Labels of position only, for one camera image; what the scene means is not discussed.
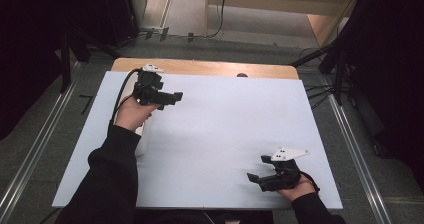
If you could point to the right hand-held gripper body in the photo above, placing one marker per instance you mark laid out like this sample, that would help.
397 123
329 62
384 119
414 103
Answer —
283 177

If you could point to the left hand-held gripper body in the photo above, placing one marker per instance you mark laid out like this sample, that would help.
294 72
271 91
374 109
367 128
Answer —
148 87

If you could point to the person's right hand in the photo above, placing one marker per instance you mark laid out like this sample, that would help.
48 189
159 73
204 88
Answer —
298 191

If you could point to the person's left hand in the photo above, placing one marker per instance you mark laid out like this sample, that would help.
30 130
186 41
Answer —
133 115

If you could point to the wooden table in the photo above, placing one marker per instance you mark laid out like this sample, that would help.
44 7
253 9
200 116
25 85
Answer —
206 68

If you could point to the black cabinet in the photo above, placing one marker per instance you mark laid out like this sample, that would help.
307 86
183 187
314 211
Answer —
120 14

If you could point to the black stand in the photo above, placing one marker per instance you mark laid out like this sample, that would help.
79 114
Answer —
66 60
339 70

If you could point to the black curtain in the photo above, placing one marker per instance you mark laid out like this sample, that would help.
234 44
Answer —
26 50
390 70

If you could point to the metal floor rail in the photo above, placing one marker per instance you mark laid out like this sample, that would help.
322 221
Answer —
358 157
36 144

